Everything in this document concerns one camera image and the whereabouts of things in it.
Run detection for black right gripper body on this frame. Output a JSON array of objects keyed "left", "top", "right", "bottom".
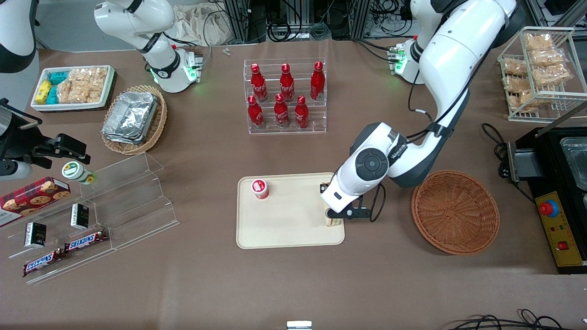
[{"left": 0, "top": 99, "right": 58, "bottom": 168}]

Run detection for white rectangular snack tray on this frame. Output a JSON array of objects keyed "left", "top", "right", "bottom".
[{"left": 30, "top": 65, "right": 115, "bottom": 112}]

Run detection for beige plastic serving tray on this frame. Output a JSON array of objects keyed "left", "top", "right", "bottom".
[{"left": 236, "top": 172, "right": 345, "bottom": 249}]

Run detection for aluminium foil tray stack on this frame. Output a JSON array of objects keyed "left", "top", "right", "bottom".
[{"left": 102, "top": 91, "right": 159, "bottom": 145}]

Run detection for light oval wicker basket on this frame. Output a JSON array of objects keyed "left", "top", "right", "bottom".
[{"left": 101, "top": 84, "right": 167, "bottom": 156}]

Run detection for brown round wicker basket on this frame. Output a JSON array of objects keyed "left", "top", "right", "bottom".
[{"left": 411, "top": 170, "right": 500, "bottom": 255}]

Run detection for green lidded white cup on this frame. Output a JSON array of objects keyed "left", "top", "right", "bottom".
[{"left": 61, "top": 161, "right": 96, "bottom": 186}]

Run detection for yellow snack box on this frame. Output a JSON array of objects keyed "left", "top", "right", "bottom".
[{"left": 35, "top": 80, "right": 53, "bottom": 105}]

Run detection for rice cracker pack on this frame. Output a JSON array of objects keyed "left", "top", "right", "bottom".
[
  {"left": 89, "top": 66, "right": 109, "bottom": 104},
  {"left": 69, "top": 69, "right": 93, "bottom": 104},
  {"left": 57, "top": 79, "right": 76, "bottom": 104}
]

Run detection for small black snack box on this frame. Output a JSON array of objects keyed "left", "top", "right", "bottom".
[
  {"left": 24, "top": 222, "right": 47, "bottom": 248},
  {"left": 70, "top": 203, "right": 90, "bottom": 230}
]

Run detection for red tartan cookie box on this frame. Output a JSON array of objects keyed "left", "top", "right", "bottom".
[{"left": 0, "top": 176, "right": 72, "bottom": 228}]

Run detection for red lidded yogurt cup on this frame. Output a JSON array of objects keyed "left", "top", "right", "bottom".
[{"left": 250, "top": 178, "right": 270, "bottom": 200}]

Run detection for clear acrylic stepped shelf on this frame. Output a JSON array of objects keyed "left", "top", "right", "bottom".
[{"left": 7, "top": 152, "right": 180, "bottom": 286}]

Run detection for clear acrylic bottle rack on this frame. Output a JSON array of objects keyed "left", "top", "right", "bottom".
[{"left": 243, "top": 58, "right": 327, "bottom": 135}]

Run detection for red cola bottle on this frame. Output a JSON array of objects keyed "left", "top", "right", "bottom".
[
  {"left": 279, "top": 63, "right": 295, "bottom": 102},
  {"left": 247, "top": 95, "right": 265, "bottom": 129},
  {"left": 274, "top": 93, "right": 290, "bottom": 128},
  {"left": 250, "top": 63, "right": 268, "bottom": 102},
  {"left": 294, "top": 95, "right": 310, "bottom": 129},
  {"left": 310, "top": 61, "right": 326, "bottom": 101}
]

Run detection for Snickers chocolate bar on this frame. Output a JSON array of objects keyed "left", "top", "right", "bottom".
[
  {"left": 64, "top": 229, "right": 110, "bottom": 253},
  {"left": 23, "top": 248, "right": 66, "bottom": 278}
]

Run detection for beige crumpled cloth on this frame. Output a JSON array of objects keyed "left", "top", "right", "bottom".
[{"left": 172, "top": 4, "right": 231, "bottom": 47}]

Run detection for black countertop appliance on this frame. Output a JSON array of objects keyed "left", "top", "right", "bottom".
[{"left": 507, "top": 125, "right": 587, "bottom": 275}]

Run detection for bagged fried snack pack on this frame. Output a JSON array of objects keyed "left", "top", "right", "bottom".
[
  {"left": 504, "top": 76, "right": 529, "bottom": 93},
  {"left": 532, "top": 64, "right": 572, "bottom": 88},
  {"left": 507, "top": 89, "right": 538, "bottom": 113},
  {"left": 524, "top": 33, "right": 554, "bottom": 52},
  {"left": 502, "top": 57, "right": 528, "bottom": 77},
  {"left": 530, "top": 48, "right": 566, "bottom": 68}
]

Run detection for yellow emergency stop box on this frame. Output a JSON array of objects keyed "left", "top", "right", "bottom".
[{"left": 536, "top": 192, "right": 587, "bottom": 268}]

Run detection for steel pan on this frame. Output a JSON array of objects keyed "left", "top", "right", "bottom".
[{"left": 559, "top": 137, "right": 587, "bottom": 191}]

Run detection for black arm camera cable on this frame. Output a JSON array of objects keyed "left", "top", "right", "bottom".
[{"left": 369, "top": 41, "right": 487, "bottom": 224}]

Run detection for black left base cables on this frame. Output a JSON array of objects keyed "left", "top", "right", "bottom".
[{"left": 352, "top": 38, "right": 400, "bottom": 63}]

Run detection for black base cables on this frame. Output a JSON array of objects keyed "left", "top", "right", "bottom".
[
  {"left": 352, "top": 38, "right": 400, "bottom": 63},
  {"left": 163, "top": 31, "right": 212, "bottom": 62}
]

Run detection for black right base cables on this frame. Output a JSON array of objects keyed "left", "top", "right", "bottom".
[{"left": 163, "top": 31, "right": 212, "bottom": 62}]

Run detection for black appliance power cable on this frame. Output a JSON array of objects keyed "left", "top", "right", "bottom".
[{"left": 482, "top": 123, "right": 519, "bottom": 182}]

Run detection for black background cable bundle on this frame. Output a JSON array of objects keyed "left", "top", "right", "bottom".
[{"left": 250, "top": 0, "right": 351, "bottom": 43}]

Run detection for aluminium extrusion frame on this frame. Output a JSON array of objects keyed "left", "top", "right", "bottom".
[
  {"left": 350, "top": 0, "right": 373, "bottom": 38},
  {"left": 222, "top": 0, "right": 251, "bottom": 44}
]

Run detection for black floor cable bundle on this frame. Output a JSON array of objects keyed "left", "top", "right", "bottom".
[{"left": 447, "top": 309, "right": 587, "bottom": 330}]

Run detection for white wire display rack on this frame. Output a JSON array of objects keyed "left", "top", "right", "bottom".
[{"left": 497, "top": 27, "right": 587, "bottom": 123}]

